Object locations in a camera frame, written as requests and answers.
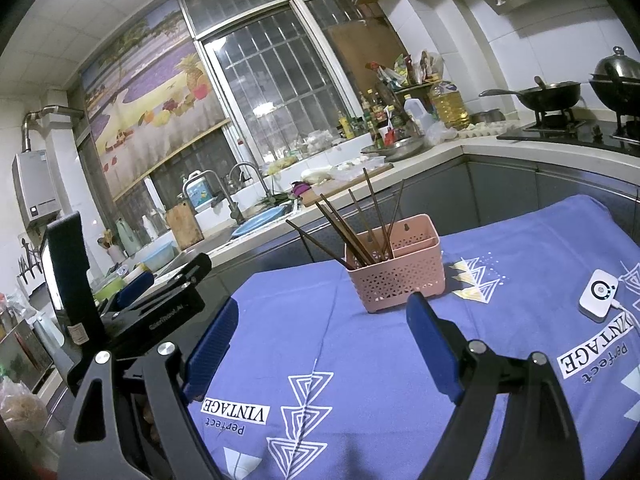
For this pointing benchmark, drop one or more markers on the clear plastic egg carton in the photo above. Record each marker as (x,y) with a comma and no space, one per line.
(360,167)

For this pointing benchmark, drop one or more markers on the white plastic bottle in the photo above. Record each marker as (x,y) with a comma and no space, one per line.
(149,227)

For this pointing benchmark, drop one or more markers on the black gas stove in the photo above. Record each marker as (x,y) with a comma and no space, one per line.
(575,135)

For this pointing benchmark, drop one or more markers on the brown board at window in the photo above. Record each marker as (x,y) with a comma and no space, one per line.
(365,55)

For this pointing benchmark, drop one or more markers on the small wooden cutting board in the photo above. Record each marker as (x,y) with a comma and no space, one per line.
(182,225)

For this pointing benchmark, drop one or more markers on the metal exhaust pipe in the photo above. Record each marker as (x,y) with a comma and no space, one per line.
(27,130)

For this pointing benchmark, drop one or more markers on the row of sauce bottles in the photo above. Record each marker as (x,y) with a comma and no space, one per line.
(370,115)

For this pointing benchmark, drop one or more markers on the person's left hand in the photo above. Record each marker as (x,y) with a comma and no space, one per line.
(151,420)

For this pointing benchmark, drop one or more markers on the pale green thermos bottle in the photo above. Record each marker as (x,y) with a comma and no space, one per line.
(129,237)

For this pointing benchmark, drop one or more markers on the dark hanging kitchen tools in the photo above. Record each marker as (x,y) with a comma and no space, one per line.
(30,262)

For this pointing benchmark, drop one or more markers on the small metal pot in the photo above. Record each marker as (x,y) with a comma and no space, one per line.
(487,116)

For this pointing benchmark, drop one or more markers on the white gas water heater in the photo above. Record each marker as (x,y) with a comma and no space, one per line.
(37,190)

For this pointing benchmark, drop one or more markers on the black wok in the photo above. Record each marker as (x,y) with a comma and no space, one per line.
(550,95)

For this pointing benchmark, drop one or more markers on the purple vegetable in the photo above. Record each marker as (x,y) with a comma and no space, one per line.
(301,190)

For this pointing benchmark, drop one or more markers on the grey kitchen base cabinets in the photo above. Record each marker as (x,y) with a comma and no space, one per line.
(500,190)

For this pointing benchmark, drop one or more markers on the large wooden cutting board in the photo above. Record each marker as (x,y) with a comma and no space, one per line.
(335,187)

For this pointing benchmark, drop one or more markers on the white square device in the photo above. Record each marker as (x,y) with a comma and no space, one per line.
(597,295)

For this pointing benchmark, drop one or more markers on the lidded steel pot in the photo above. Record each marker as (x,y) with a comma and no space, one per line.
(617,85)

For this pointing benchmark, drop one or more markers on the barred kitchen window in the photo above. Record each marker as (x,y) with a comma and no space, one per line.
(270,90)

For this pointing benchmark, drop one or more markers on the clear plastic bag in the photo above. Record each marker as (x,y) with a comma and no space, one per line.
(22,410)

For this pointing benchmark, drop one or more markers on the blue plastic basin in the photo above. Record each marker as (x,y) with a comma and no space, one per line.
(260,222)

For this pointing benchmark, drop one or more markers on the pile of seasoning packets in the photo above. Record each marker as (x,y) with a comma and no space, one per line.
(405,67)

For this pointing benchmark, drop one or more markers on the fruit printed window blind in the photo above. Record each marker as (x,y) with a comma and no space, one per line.
(150,100)

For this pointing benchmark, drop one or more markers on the green bowl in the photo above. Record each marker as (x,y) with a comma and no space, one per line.
(107,287)

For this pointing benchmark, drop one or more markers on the metal kitchen sink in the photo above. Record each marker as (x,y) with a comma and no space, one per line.
(200,250)

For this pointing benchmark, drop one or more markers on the metal basin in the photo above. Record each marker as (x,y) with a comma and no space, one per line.
(395,149)

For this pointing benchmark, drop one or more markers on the large cooking oil bottle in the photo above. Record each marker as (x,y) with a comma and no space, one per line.
(450,107)

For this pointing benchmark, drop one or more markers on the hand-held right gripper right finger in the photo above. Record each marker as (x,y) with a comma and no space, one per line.
(430,345)

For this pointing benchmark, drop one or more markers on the tray of eggs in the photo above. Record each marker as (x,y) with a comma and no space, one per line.
(487,130)

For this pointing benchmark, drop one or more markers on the blue printed plastic container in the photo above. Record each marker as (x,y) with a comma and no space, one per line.
(202,192)

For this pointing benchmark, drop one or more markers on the bunch of brown chopsticks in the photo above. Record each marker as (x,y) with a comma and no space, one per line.
(341,230)

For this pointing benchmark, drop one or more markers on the blue printed cloth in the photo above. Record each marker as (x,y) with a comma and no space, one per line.
(350,360)

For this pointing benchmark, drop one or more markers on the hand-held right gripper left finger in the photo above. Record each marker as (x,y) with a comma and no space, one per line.
(215,340)

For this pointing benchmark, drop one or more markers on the tall metal faucet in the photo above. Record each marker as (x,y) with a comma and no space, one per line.
(227,195)

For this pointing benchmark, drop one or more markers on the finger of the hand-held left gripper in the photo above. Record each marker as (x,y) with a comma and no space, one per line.
(185,270)
(137,287)

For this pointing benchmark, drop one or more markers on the pink perforated plastic basket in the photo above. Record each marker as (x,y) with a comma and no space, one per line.
(400,280)

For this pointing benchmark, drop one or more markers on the curved metal faucet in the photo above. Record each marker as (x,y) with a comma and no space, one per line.
(262,185)

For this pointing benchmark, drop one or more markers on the light blue bowl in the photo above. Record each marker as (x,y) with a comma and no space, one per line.
(160,255)

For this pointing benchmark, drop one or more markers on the white plastic jug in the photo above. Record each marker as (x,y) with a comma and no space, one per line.
(415,115)

